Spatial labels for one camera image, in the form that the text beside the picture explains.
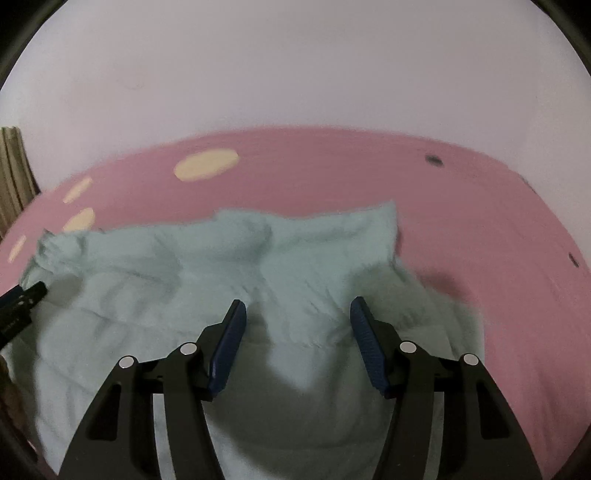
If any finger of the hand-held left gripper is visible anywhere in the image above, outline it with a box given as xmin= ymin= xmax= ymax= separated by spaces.
xmin=0 ymin=281 xmax=49 ymax=347

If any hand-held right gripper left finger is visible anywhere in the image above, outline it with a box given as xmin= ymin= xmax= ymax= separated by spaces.
xmin=58 ymin=299 xmax=247 ymax=480

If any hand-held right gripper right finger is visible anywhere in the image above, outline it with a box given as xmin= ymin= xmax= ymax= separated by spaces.
xmin=349 ymin=296 xmax=543 ymax=480

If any light blue quilted jacket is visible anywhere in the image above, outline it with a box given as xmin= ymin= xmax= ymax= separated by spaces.
xmin=0 ymin=199 xmax=485 ymax=480

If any striped headboard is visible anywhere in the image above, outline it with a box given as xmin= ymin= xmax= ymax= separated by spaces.
xmin=0 ymin=127 xmax=41 ymax=241

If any pink polka dot bed sheet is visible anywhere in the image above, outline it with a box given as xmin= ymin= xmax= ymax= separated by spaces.
xmin=0 ymin=127 xmax=591 ymax=480

